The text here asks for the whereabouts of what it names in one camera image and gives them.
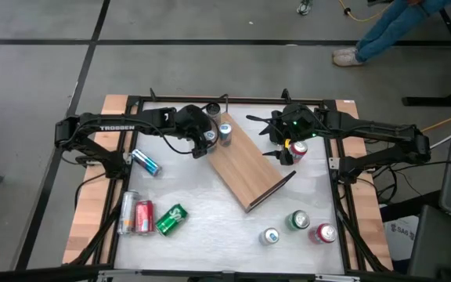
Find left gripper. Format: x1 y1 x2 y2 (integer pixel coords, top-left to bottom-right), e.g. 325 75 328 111
174 103 215 160

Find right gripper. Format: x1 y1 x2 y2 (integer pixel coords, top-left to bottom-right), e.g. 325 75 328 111
245 102 323 167

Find red Fanta can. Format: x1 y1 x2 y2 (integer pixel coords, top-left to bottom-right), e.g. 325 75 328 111
308 222 338 246
290 140 308 164
134 200 155 237

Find tall white Celsius can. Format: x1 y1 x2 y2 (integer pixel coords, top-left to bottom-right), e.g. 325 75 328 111
205 102 222 125
116 190 140 236

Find green Sprite can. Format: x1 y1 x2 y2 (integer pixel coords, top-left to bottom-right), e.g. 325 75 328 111
154 203 189 237
284 209 312 232

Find person's foot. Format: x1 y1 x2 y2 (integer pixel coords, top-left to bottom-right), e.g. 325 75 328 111
296 0 313 16

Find person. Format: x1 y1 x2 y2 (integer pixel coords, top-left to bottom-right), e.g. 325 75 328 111
331 0 451 67

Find white labelled box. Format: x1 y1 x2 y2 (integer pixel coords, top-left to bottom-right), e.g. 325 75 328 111
383 214 420 262

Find dark grey cabinet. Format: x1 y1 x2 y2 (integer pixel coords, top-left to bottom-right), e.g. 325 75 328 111
406 203 451 282

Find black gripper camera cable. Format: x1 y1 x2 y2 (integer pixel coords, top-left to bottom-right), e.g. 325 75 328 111
131 117 221 156

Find wooden tray with black handles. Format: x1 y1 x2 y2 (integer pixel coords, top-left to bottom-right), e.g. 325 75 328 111
205 93 298 215

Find yellow cable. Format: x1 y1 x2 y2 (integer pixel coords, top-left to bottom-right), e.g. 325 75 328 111
338 0 393 24

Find yellow extension cord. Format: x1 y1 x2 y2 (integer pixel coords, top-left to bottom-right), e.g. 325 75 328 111
420 107 451 133

